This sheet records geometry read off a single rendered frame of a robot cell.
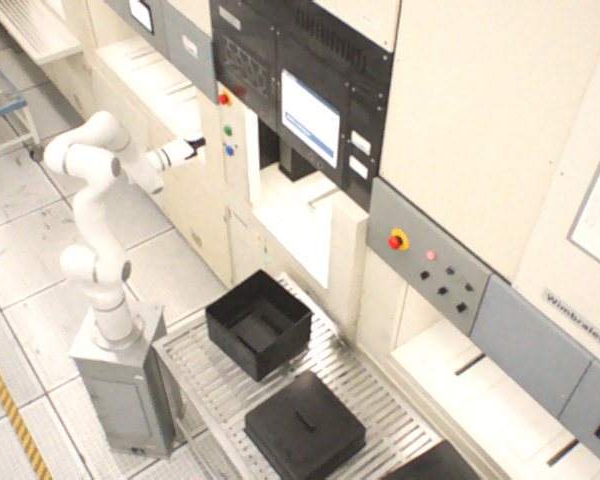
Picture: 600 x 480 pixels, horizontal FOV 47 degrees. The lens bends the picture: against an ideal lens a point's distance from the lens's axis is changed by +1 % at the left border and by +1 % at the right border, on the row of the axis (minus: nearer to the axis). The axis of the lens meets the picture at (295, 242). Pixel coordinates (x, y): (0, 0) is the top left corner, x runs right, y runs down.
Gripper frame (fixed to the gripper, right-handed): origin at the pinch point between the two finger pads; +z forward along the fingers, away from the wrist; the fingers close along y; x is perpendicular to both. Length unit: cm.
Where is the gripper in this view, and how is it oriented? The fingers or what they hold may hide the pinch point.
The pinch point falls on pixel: (200, 142)
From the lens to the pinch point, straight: 264.4
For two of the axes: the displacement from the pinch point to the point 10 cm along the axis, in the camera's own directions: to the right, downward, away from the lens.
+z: 8.1, -4.3, 4.0
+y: 5.9, 6.0, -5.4
